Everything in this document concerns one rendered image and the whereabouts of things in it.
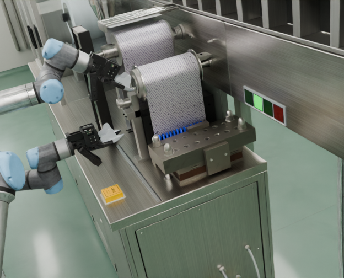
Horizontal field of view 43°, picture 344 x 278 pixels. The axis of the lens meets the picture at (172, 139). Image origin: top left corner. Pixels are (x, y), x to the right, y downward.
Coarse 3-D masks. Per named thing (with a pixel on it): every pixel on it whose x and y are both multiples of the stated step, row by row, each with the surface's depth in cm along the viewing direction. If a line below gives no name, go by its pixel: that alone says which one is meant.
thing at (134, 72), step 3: (192, 54) 175; (195, 57) 173; (198, 66) 173; (135, 69) 169; (132, 72) 169; (135, 72) 167; (135, 75) 167; (138, 75) 166; (138, 78) 166; (138, 81) 166; (141, 81) 166; (138, 84) 167; (141, 84) 166; (141, 87) 166; (141, 90) 167; (138, 93) 172; (141, 93) 168; (138, 96) 172; (141, 96) 169
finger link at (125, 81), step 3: (129, 75) 164; (117, 78) 163; (120, 78) 163; (123, 78) 164; (126, 78) 164; (129, 78) 164; (117, 81) 163; (120, 81) 163; (123, 81) 164; (126, 81) 164; (129, 81) 165; (123, 84) 164; (126, 84) 165; (129, 84) 165; (126, 87) 164; (129, 87) 165; (126, 90) 166; (129, 90) 167; (132, 90) 168
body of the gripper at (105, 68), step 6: (90, 54) 158; (96, 54) 158; (90, 60) 156; (96, 60) 157; (102, 60) 158; (108, 60) 158; (90, 66) 156; (96, 66) 159; (102, 66) 160; (108, 66) 158; (114, 66) 161; (120, 66) 160; (84, 72) 157; (96, 72) 159; (102, 72) 159; (108, 72) 160; (114, 72) 161; (96, 78) 161; (102, 78) 159; (108, 78) 160; (114, 78) 162
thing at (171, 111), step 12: (168, 96) 172; (180, 96) 174; (192, 96) 176; (156, 108) 172; (168, 108) 174; (180, 108) 176; (192, 108) 178; (204, 108) 181; (156, 120) 174; (168, 120) 176; (180, 120) 178; (192, 120) 181; (156, 132) 176; (168, 132) 178
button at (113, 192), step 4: (116, 184) 170; (108, 188) 168; (112, 188) 168; (116, 188) 167; (104, 192) 166; (108, 192) 166; (112, 192) 165; (116, 192) 165; (120, 192) 165; (104, 196) 164; (108, 196) 163; (112, 196) 163; (116, 196) 164; (120, 196) 165; (108, 200) 163; (112, 200) 164
